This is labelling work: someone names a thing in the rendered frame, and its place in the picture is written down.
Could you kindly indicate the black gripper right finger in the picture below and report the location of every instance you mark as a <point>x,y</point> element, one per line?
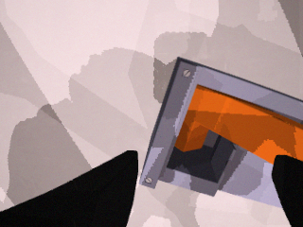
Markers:
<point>288,179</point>

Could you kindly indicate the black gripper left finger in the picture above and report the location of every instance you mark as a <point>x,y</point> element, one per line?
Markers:
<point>102,197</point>

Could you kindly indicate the orange l-shaped part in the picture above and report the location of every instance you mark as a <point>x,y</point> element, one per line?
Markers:
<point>250,126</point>

